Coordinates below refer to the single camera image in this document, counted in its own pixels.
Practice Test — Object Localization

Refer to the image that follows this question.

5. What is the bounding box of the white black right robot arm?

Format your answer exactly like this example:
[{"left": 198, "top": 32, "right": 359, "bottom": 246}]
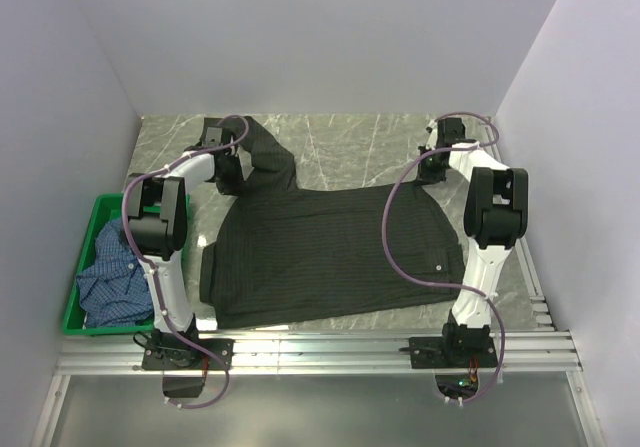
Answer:
[{"left": 415, "top": 114, "right": 529, "bottom": 367}]

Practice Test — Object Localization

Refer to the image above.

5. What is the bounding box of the black pinstriped long sleeve shirt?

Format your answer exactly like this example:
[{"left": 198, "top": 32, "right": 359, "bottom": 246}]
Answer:
[{"left": 199, "top": 118, "right": 465, "bottom": 329}]

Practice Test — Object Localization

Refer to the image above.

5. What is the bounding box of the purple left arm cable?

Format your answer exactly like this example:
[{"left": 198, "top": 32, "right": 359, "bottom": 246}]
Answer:
[{"left": 122, "top": 114, "right": 251, "bottom": 410}]

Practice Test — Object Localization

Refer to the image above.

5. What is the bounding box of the green plastic tray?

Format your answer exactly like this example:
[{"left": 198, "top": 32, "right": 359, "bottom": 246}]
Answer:
[{"left": 59, "top": 192, "right": 194, "bottom": 338}]

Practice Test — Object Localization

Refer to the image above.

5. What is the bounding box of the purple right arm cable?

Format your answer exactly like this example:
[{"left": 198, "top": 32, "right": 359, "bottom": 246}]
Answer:
[{"left": 382, "top": 111, "right": 506, "bottom": 406}]

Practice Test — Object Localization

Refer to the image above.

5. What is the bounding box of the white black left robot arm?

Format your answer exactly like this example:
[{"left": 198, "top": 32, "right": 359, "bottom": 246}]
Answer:
[{"left": 121, "top": 115, "right": 250, "bottom": 369}]

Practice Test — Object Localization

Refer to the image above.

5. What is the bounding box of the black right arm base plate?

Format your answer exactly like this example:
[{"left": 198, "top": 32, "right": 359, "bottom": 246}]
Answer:
[{"left": 398, "top": 337, "right": 498, "bottom": 369}]

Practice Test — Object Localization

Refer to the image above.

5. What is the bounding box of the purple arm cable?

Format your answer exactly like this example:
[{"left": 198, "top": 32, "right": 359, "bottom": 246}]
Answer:
[
  {"left": 382, "top": 111, "right": 506, "bottom": 406},
  {"left": 122, "top": 114, "right": 251, "bottom": 410}
]

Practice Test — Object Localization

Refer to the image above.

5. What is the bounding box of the blue checked shirt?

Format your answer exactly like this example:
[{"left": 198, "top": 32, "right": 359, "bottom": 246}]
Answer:
[{"left": 75, "top": 218, "right": 153, "bottom": 328}]

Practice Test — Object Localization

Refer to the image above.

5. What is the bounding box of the aluminium rail frame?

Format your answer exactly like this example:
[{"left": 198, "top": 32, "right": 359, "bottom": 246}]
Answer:
[{"left": 50, "top": 114, "right": 588, "bottom": 446}]

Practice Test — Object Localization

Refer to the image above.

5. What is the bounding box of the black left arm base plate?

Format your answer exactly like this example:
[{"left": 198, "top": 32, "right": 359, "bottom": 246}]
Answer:
[{"left": 133, "top": 332, "right": 234, "bottom": 371}]

